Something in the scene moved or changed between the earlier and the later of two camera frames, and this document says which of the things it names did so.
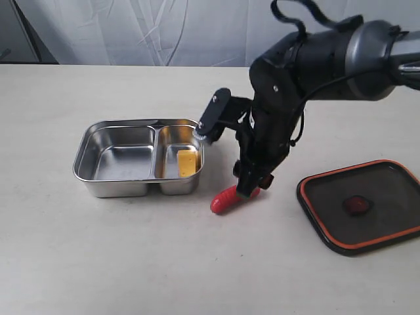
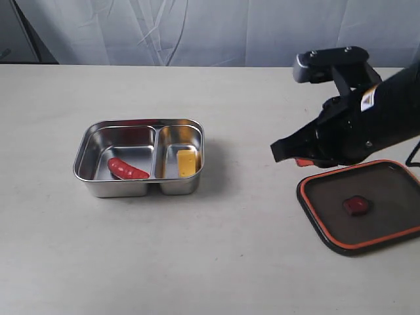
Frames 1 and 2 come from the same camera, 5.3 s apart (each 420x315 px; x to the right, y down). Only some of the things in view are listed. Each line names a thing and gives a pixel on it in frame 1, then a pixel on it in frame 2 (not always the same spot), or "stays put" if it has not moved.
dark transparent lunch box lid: x=364 y=207 stays put
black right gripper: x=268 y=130 -> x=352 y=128
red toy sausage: x=229 y=197 -> x=123 y=171
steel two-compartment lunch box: x=127 y=158 stays put
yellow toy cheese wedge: x=187 y=162 stays put
